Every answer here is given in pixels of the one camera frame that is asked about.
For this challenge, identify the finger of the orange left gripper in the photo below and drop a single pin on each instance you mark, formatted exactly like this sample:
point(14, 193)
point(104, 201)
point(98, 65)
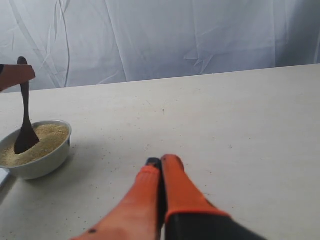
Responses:
point(12, 75)

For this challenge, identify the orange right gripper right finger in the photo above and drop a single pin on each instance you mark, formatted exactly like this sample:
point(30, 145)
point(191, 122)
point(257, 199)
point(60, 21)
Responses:
point(190, 216)

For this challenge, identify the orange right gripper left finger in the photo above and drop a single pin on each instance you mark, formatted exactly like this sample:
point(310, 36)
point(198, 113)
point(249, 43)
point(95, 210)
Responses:
point(136, 217)

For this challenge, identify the dark brown wooden spoon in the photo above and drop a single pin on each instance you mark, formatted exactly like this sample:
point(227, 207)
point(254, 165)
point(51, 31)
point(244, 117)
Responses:
point(27, 137)

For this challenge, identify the yellow grain powder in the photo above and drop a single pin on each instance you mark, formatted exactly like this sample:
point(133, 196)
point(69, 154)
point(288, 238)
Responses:
point(51, 136)

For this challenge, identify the white backdrop curtain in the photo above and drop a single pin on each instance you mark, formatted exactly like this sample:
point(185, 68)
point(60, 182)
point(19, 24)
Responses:
point(73, 43)

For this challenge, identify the white ceramic bowl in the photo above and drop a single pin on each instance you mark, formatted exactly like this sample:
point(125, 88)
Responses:
point(45, 165)

